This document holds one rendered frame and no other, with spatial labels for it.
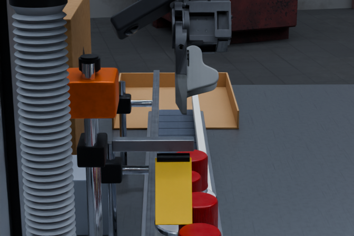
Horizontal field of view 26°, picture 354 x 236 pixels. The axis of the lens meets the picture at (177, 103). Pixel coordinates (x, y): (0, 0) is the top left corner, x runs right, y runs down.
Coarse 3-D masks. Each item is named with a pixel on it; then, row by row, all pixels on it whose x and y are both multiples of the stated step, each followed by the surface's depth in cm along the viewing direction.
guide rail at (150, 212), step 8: (152, 96) 134; (152, 104) 130; (152, 112) 126; (152, 120) 122; (152, 128) 118; (152, 136) 114; (152, 152) 108; (152, 160) 105; (152, 168) 103; (152, 176) 100; (152, 184) 97; (152, 192) 95; (152, 200) 93; (152, 208) 91; (152, 216) 89; (152, 224) 87; (152, 232) 85
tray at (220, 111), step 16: (128, 80) 185; (144, 80) 185; (160, 80) 185; (224, 80) 185; (144, 96) 178; (160, 96) 178; (208, 96) 178; (224, 96) 178; (144, 112) 167; (208, 112) 167; (224, 112) 167; (112, 128) 157; (128, 128) 157; (144, 128) 157; (208, 128) 157; (224, 128) 158
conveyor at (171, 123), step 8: (160, 112) 152; (168, 112) 152; (176, 112) 152; (192, 112) 152; (160, 120) 147; (168, 120) 147; (176, 120) 147; (184, 120) 147; (192, 120) 147; (160, 128) 143; (168, 128) 143; (176, 128) 143; (184, 128) 143; (192, 128) 143; (160, 136) 139; (160, 152) 131; (168, 152) 131
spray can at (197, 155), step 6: (198, 150) 75; (192, 156) 73; (198, 156) 73; (204, 156) 73; (192, 162) 72; (198, 162) 72; (204, 162) 73; (192, 168) 72; (198, 168) 72; (204, 168) 73; (204, 174) 73; (204, 180) 73; (204, 186) 74; (204, 192) 74; (210, 192) 75
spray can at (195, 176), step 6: (192, 174) 69; (198, 174) 69; (192, 180) 68; (198, 180) 68; (192, 186) 67; (198, 186) 68; (156, 228) 69; (162, 228) 68; (168, 228) 68; (174, 228) 68; (156, 234) 69; (162, 234) 68; (168, 234) 68; (174, 234) 68
